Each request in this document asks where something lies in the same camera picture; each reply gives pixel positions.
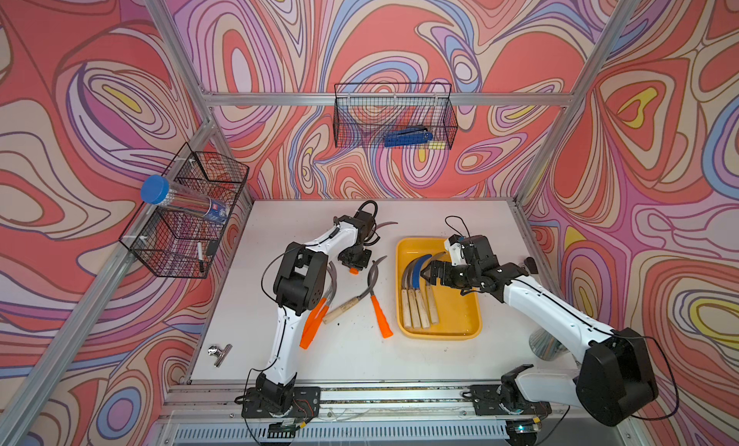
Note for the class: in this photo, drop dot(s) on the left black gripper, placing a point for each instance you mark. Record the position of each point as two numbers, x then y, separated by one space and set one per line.
361 265

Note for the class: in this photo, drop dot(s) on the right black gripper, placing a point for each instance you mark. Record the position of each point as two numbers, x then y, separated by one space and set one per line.
445 268

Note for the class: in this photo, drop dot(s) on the blue blade wooden sickle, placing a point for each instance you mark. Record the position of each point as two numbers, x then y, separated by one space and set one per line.
418 309

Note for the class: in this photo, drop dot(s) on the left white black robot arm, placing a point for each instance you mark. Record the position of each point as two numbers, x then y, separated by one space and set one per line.
300 280

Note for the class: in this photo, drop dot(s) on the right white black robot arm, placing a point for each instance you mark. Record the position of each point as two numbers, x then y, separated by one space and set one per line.
614 378

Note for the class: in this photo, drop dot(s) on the yellow plastic tray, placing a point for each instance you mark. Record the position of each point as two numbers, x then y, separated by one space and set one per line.
460 317

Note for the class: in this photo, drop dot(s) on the blue tool in basket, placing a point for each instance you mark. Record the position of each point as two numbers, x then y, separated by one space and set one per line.
411 136

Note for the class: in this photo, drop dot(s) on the black marker in basket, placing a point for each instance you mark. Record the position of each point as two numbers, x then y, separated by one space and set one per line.
200 258

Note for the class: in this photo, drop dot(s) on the metal binder clip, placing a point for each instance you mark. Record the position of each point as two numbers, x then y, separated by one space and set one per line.
219 353

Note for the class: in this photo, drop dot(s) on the clear tube with blue cap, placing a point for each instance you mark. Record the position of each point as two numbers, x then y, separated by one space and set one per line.
174 196

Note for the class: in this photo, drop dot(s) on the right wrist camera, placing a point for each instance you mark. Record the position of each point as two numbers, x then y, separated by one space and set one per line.
454 249

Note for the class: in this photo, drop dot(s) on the black wire basket back wall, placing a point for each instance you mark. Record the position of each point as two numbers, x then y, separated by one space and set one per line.
364 112

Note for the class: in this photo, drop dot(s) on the black wire basket wall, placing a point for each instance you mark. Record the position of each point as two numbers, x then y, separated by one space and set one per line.
165 242
364 112

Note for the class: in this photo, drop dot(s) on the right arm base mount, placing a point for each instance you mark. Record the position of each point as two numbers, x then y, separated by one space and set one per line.
504 398

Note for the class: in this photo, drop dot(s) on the black wire basket left wall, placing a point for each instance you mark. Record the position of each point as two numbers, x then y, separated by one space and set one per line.
165 242

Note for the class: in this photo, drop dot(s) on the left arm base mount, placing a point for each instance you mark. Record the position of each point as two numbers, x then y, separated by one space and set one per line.
271 400

